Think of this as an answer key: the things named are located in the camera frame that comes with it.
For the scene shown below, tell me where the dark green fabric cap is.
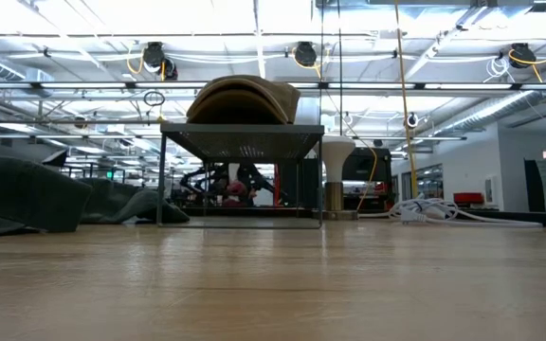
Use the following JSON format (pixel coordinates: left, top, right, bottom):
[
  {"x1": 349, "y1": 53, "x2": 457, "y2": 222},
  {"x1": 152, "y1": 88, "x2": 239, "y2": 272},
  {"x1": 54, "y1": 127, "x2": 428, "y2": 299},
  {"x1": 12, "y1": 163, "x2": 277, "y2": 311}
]
[
  {"x1": 79, "y1": 177, "x2": 191, "y2": 225},
  {"x1": 0, "y1": 155, "x2": 93, "y2": 240}
]

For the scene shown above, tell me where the grey perforated metal stand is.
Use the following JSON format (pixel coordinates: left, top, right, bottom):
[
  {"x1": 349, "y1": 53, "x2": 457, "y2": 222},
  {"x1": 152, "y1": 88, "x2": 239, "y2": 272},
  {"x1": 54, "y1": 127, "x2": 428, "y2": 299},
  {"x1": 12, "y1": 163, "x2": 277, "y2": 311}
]
[{"x1": 156, "y1": 123, "x2": 325, "y2": 230}]

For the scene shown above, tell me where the pink red cloth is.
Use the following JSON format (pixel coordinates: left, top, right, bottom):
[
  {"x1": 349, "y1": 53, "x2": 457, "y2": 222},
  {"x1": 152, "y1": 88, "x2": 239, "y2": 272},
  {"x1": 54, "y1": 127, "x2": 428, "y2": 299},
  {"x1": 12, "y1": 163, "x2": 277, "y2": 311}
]
[{"x1": 220, "y1": 181, "x2": 251, "y2": 208}]

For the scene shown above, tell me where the white lamp brass base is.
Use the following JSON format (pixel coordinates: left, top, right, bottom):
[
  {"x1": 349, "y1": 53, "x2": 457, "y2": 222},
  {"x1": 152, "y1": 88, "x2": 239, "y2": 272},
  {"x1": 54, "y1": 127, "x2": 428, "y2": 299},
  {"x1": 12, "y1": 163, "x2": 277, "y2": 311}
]
[{"x1": 320, "y1": 135, "x2": 359, "y2": 222}]

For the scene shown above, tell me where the black box machine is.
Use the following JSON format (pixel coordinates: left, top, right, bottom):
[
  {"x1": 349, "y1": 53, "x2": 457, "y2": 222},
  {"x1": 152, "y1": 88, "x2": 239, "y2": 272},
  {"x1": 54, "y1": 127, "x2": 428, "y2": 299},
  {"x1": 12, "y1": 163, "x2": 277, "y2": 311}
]
[{"x1": 341, "y1": 147, "x2": 393, "y2": 212}]

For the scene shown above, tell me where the red box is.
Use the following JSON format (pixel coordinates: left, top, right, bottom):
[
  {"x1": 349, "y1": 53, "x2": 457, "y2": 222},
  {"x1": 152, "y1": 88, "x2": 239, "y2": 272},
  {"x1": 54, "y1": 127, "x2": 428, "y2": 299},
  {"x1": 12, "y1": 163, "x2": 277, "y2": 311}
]
[{"x1": 452, "y1": 191, "x2": 485, "y2": 206}]

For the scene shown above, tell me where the red post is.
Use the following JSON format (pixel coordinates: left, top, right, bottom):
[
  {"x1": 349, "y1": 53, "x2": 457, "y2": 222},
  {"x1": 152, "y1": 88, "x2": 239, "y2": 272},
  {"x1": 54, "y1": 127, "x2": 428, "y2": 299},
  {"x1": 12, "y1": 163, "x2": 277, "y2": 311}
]
[{"x1": 273, "y1": 164, "x2": 282, "y2": 208}]

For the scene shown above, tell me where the thin black hanging cable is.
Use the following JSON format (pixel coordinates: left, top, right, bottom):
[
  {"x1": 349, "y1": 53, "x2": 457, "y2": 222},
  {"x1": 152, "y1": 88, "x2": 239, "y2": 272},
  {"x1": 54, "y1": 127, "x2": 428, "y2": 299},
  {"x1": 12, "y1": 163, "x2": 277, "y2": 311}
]
[{"x1": 318, "y1": 0, "x2": 325, "y2": 127}]

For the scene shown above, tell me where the black ceiling cable reel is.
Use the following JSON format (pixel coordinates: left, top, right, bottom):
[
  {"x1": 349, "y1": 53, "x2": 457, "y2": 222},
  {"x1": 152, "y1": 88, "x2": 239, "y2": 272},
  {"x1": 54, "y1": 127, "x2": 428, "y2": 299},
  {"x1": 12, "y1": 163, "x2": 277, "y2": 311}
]
[
  {"x1": 508, "y1": 43, "x2": 537, "y2": 70},
  {"x1": 141, "y1": 42, "x2": 166, "y2": 69},
  {"x1": 293, "y1": 41, "x2": 319, "y2": 69}
]

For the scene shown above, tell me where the black hanging cable ring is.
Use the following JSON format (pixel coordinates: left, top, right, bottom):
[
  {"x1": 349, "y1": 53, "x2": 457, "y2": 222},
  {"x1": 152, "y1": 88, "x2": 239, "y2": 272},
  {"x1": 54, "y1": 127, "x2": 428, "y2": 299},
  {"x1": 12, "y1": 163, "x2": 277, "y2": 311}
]
[{"x1": 142, "y1": 90, "x2": 167, "y2": 108}]

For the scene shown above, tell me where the white lamp cable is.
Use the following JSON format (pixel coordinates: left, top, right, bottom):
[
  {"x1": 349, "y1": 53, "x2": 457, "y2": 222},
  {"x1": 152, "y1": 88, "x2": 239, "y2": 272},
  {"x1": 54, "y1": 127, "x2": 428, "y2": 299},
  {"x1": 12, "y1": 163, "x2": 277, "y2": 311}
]
[{"x1": 360, "y1": 196, "x2": 544, "y2": 229}]

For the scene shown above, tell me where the yellow hanging cord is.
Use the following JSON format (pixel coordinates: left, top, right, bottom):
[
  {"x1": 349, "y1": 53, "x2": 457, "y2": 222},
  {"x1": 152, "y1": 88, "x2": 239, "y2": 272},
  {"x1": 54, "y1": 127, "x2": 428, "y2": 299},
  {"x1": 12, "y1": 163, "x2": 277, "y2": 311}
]
[{"x1": 392, "y1": 0, "x2": 420, "y2": 200}]

